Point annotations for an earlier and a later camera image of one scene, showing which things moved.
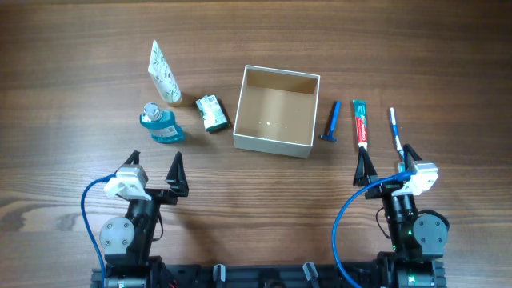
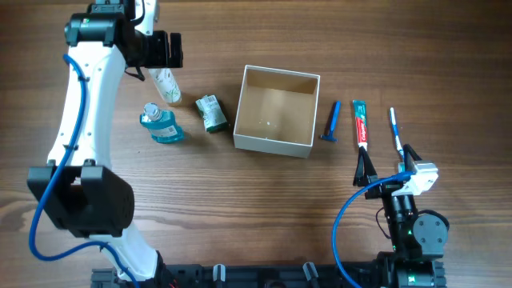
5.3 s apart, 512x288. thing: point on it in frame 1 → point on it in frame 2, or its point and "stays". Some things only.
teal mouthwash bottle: [162, 124] stays
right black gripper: [370, 174] stays
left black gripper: [178, 182] → [162, 57]
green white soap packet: [213, 113] stays
